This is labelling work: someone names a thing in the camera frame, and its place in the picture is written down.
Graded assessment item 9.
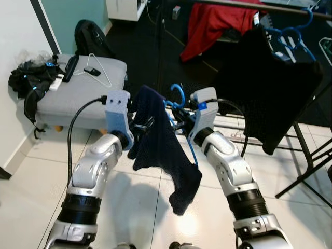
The white cabinet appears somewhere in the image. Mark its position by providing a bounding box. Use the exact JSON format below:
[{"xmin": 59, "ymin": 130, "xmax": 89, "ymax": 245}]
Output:
[{"xmin": 106, "ymin": 0, "xmax": 148, "ymax": 21}]

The black metal clothes rack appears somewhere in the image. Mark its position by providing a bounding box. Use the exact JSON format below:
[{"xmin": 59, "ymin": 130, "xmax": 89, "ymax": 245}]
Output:
[{"xmin": 156, "ymin": 0, "xmax": 332, "ymax": 167}]

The navy polo shirt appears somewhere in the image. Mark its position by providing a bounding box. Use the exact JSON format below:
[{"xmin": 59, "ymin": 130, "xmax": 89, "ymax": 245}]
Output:
[{"xmin": 127, "ymin": 86, "xmax": 203, "ymax": 216}]

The black clothes pile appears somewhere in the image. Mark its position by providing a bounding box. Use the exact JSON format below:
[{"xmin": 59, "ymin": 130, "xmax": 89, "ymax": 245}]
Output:
[{"xmin": 8, "ymin": 58, "xmax": 60, "ymax": 125}]

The red garment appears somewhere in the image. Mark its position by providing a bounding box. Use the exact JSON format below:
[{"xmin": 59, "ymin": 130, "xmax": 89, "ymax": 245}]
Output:
[{"xmin": 180, "ymin": 3, "xmax": 262, "ymax": 63}]

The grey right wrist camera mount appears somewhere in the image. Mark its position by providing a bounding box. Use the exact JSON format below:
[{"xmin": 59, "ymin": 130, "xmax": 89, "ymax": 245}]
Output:
[{"xmin": 189, "ymin": 87, "xmax": 218, "ymax": 136}]

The black backpack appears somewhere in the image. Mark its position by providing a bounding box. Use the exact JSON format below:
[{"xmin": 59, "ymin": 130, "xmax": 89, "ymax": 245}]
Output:
[{"xmin": 74, "ymin": 20, "xmax": 116, "ymax": 59}]

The clear plastic bag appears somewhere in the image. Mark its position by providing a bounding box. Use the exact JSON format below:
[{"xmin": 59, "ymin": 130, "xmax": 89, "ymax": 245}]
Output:
[{"xmin": 16, "ymin": 50, "xmax": 55, "ymax": 62}]

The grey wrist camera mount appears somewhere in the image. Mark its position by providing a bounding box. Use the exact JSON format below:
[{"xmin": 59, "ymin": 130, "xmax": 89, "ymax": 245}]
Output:
[
  {"xmin": 189, "ymin": 87, "xmax": 218, "ymax": 136},
  {"xmin": 105, "ymin": 91, "xmax": 131, "ymax": 136}
]

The grey upholstered ottoman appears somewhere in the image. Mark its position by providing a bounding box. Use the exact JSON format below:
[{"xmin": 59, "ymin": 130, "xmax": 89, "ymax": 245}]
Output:
[{"xmin": 23, "ymin": 53, "xmax": 128, "ymax": 130}]

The grey robot right foot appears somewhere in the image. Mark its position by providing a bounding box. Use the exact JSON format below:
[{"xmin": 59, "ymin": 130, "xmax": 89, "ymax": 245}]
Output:
[{"xmin": 169, "ymin": 241, "xmax": 200, "ymax": 249}]

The white wire hanger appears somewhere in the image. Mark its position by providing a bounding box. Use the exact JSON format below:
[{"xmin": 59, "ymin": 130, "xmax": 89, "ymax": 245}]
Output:
[{"xmin": 73, "ymin": 53, "xmax": 112, "ymax": 88}]

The black hanging shirt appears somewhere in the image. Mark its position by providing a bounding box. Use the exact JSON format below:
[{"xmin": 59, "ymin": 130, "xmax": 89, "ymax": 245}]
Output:
[{"xmin": 213, "ymin": 26, "xmax": 323, "ymax": 155}]

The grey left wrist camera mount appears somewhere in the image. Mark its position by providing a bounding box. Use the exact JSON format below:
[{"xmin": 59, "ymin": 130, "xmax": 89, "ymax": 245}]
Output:
[{"xmin": 105, "ymin": 91, "xmax": 131, "ymax": 136}]

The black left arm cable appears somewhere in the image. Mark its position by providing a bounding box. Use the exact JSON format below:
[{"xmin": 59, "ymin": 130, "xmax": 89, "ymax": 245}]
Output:
[{"xmin": 66, "ymin": 95, "xmax": 107, "ymax": 185}]

